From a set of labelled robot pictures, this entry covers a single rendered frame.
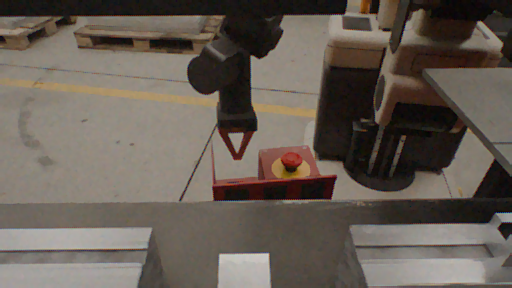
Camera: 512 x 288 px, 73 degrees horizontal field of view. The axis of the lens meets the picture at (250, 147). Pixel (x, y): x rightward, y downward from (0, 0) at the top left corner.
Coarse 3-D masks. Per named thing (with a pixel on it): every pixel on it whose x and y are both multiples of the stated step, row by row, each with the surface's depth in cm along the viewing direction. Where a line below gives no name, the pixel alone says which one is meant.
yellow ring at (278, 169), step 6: (276, 162) 66; (276, 168) 65; (282, 168) 65; (300, 168) 65; (306, 168) 65; (276, 174) 64; (282, 174) 64; (288, 174) 64; (294, 174) 64; (300, 174) 64; (306, 174) 64
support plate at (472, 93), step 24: (432, 72) 48; (456, 72) 48; (480, 72) 48; (504, 72) 48; (456, 96) 43; (480, 96) 43; (504, 96) 43; (480, 120) 39; (504, 120) 39; (504, 144) 35; (504, 168) 34
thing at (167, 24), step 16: (96, 16) 298; (112, 16) 296; (128, 16) 294; (144, 16) 294; (160, 16) 294; (176, 16) 294; (192, 16) 294; (208, 16) 320; (176, 32) 296; (192, 32) 294
